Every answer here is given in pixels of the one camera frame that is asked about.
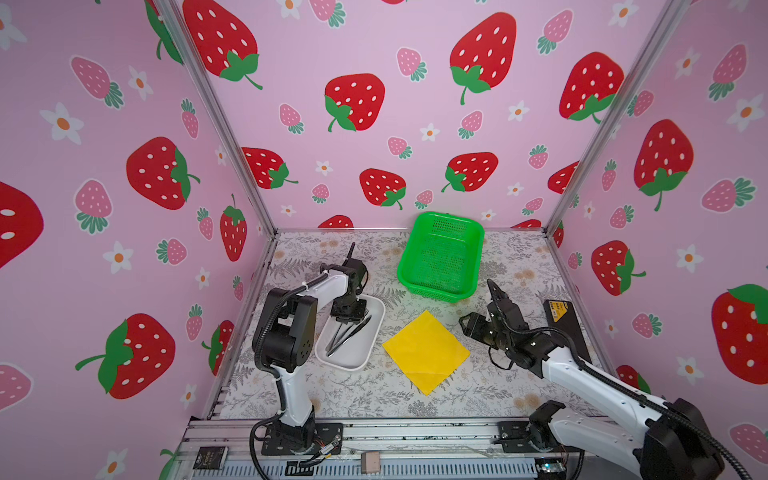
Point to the white rectangular tray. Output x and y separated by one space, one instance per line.
355 353

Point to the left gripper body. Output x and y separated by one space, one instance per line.
350 310

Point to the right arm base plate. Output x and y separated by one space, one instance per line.
518 437

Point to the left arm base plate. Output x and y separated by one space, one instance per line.
316 438

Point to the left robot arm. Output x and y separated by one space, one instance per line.
285 337

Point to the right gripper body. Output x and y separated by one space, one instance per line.
481 329

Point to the black box yellow label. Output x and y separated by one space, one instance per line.
562 315

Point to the small black card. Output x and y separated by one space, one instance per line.
210 458

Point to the aluminium rail frame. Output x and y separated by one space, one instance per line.
442 448

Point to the yellow paper napkin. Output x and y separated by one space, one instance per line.
426 352

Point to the black handled fork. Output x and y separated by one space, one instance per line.
345 326

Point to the black handled knife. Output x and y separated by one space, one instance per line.
352 331

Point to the black handled spoon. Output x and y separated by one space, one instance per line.
332 344

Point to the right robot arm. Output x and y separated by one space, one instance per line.
644 434

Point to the small pink block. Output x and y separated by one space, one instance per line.
370 462

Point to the green plastic basket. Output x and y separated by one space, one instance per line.
442 257

